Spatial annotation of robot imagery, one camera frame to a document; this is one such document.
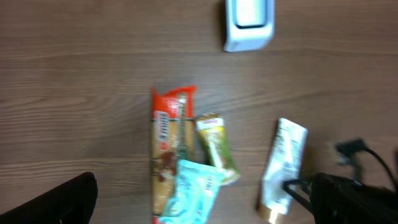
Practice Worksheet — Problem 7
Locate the light blue wipes packet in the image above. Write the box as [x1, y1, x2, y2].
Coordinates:
[159, 160, 224, 224]

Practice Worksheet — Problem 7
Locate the green snack packet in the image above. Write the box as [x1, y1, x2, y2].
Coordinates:
[195, 113, 241, 185]

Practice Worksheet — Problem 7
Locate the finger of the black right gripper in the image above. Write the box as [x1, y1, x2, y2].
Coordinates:
[282, 179, 313, 213]

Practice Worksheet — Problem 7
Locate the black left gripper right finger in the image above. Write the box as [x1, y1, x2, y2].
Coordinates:
[310, 173, 397, 224]

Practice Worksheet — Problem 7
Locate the white tube with gold cap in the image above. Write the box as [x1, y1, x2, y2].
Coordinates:
[259, 118, 308, 224]

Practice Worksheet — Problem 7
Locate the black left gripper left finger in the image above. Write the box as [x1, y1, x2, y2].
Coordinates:
[1, 172, 98, 224]

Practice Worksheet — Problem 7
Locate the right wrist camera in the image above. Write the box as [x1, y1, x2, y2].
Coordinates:
[334, 139, 368, 165]

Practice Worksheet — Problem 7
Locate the orange spaghetti packet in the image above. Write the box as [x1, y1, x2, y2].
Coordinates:
[150, 85, 197, 224]

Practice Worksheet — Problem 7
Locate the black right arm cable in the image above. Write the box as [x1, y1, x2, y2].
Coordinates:
[362, 146, 398, 192]

